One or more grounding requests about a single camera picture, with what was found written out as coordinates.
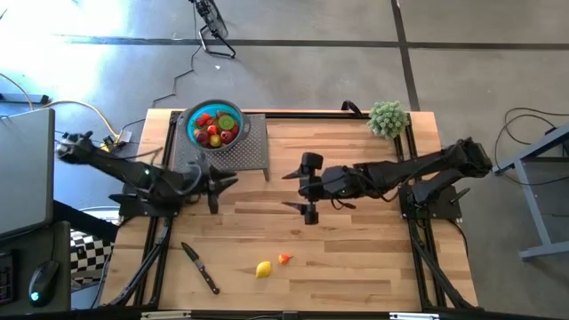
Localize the black keyboard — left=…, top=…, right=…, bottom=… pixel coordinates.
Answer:
left=0, top=248, right=20, bottom=308

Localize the black desk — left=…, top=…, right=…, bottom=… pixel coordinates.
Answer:
left=0, top=220, right=72, bottom=315

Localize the black cable loop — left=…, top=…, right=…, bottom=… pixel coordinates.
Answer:
left=341, top=100, right=364, bottom=117

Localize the silver metal bracket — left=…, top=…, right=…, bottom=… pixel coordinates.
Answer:
left=140, top=310, right=192, bottom=320
left=389, top=312, right=441, bottom=320

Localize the yellow extension cable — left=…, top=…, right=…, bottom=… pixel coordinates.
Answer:
left=39, top=100, right=124, bottom=152

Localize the black floor cable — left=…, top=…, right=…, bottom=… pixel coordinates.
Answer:
left=488, top=106, right=569, bottom=223
left=150, top=44, right=199, bottom=110

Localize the grey perforated metal shelf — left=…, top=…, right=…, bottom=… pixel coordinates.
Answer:
left=172, top=113, right=271, bottom=182

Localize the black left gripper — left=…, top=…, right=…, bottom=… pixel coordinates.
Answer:
left=184, top=153, right=240, bottom=215

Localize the blue collapsible colander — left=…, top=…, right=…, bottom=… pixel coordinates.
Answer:
left=185, top=99, right=252, bottom=153

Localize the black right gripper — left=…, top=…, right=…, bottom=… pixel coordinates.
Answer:
left=281, top=152, right=357, bottom=226

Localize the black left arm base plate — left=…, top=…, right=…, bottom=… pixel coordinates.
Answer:
left=108, top=190, right=184, bottom=219

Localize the black handled kitchen knife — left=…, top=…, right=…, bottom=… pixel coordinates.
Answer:
left=180, top=241, right=221, bottom=296

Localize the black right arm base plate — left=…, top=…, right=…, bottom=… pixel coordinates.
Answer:
left=397, top=184, right=471, bottom=221

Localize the black white checkerboard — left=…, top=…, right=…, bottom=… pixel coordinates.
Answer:
left=68, top=228, right=117, bottom=285

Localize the grey metal table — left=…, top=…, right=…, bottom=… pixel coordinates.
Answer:
left=491, top=122, right=569, bottom=261

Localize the black computer mouse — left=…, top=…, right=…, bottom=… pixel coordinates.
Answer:
left=28, top=260, right=60, bottom=308

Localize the green plant in white pot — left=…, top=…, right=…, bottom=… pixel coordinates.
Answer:
left=366, top=100, right=411, bottom=135

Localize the white power adapter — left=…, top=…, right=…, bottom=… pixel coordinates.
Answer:
left=100, top=131, right=134, bottom=155

